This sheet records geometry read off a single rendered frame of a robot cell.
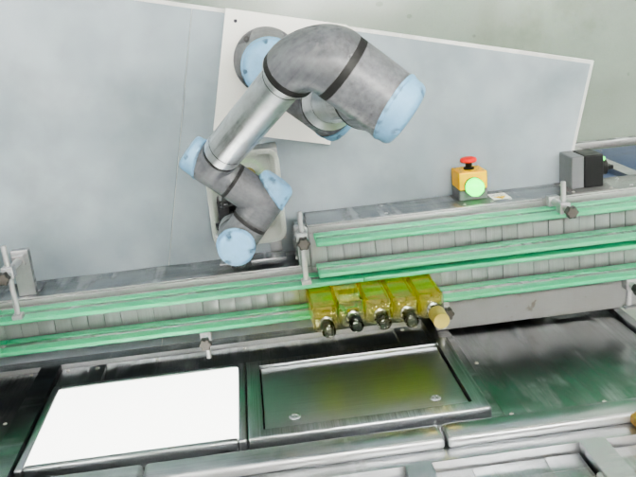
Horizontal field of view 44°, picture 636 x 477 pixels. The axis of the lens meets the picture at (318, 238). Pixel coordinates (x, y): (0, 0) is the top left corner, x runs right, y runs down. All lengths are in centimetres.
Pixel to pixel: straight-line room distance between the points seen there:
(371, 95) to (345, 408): 66
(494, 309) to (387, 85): 88
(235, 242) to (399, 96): 48
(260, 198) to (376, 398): 47
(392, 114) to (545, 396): 72
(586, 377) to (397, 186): 63
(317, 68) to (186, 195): 78
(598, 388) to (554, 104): 71
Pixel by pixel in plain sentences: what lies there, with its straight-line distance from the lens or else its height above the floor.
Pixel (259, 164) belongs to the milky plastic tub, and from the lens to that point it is 191.
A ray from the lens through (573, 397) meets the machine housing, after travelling 171.
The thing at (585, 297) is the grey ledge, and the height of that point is 88.
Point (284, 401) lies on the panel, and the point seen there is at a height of 118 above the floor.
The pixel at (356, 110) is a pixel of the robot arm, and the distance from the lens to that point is 127.
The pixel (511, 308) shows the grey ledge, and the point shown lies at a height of 88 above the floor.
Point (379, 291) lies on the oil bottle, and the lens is 175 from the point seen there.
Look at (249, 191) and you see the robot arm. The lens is 155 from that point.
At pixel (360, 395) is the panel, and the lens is 166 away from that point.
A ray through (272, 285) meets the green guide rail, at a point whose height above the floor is 94.
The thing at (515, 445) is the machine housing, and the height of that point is 141.
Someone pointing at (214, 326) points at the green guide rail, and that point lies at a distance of 183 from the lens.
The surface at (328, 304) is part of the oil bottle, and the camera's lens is 171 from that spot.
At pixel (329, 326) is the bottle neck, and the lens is 164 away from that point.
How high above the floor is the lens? 265
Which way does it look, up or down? 73 degrees down
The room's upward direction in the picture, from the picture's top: 160 degrees clockwise
